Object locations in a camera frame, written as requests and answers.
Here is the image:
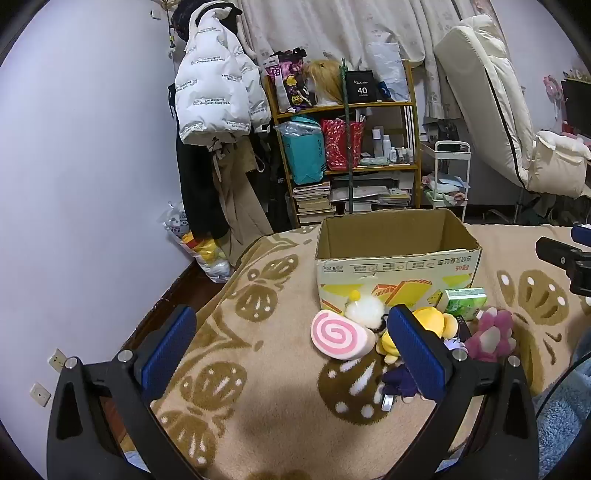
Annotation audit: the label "stack of books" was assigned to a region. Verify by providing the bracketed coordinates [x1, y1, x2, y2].
[291, 181, 338, 227]

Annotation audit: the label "green pole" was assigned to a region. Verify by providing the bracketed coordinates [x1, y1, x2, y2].
[339, 58, 361, 216]

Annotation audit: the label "yellow dog plush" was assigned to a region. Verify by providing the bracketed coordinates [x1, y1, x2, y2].
[376, 307, 460, 365]

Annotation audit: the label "blue fleece cloth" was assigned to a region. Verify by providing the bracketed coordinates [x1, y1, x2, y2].
[531, 351, 591, 480]

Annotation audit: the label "black monitor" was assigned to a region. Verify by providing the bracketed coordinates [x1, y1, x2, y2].
[561, 78, 591, 137]

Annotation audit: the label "pink fan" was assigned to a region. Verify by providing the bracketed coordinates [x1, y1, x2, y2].
[542, 74, 567, 135]

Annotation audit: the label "teal bag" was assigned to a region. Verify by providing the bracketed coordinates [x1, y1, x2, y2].
[279, 115, 327, 185]

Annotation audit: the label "black coat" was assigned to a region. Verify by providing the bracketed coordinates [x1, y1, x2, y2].
[175, 131, 232, 241]

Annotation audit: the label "beige trousers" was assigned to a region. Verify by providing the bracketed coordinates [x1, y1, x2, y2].
[212, 136, 276, 269]

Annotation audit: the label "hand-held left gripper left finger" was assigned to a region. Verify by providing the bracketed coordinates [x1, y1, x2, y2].
[46, 304, 198, 480]

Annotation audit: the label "wooden shelf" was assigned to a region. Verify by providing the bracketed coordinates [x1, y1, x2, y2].
[263, 60, 423, 227]

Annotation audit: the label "row of cosmetic bottles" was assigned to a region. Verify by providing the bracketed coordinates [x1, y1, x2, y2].
[372, 127, 415, 165]

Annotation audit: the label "blonde wig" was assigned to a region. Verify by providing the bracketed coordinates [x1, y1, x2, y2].
[302, 59, 345, 108]

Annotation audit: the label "red patterned bag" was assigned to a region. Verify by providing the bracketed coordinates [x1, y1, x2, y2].
[321, 117, 366, 171]

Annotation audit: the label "white mattress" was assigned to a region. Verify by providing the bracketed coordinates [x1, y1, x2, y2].
[434, 14, 555, 191]

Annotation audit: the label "white cushion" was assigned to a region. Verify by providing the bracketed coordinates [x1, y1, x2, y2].
[526, 130, 591, 199]

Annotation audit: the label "black pink printed bag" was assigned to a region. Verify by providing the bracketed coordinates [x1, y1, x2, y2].
[264, 48, 308, 114]

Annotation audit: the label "pink bear plush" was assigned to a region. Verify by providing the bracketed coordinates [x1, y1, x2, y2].
[464, 308, 518, 363]

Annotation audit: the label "purple doll with lavender hair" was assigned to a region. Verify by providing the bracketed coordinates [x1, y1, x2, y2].
[381, 337, 469, 404]

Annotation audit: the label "printed cardboard box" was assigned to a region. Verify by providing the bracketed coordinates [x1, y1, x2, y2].
[315, 209, 483, 315]

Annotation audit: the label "white puffer jacket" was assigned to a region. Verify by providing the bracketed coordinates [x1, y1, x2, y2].
[173, 2, 273, 147]

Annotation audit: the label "pink swirl roll plush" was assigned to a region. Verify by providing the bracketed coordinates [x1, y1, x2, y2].
[310, 309, 378, 361]

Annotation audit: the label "black box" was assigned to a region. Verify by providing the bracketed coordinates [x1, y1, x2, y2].
[345, 69, 382, 103]

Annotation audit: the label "white pompom plush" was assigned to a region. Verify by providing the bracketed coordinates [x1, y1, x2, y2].
[344, 290, 387, 330]

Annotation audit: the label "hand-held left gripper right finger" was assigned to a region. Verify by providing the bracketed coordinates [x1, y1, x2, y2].
[387, 304, 540, 480]

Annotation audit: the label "plastic bag of toys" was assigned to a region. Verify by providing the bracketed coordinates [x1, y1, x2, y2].
[161, 200, 234, 284]

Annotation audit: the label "white trolley cart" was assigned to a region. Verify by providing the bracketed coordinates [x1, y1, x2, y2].
[421, 140, 472, 223]

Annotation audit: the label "stack of papers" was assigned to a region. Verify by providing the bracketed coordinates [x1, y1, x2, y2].
[329, 173, 414, 213]

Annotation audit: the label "white plastic bag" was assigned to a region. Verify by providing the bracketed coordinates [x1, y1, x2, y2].
[367, 41, 411, 103]

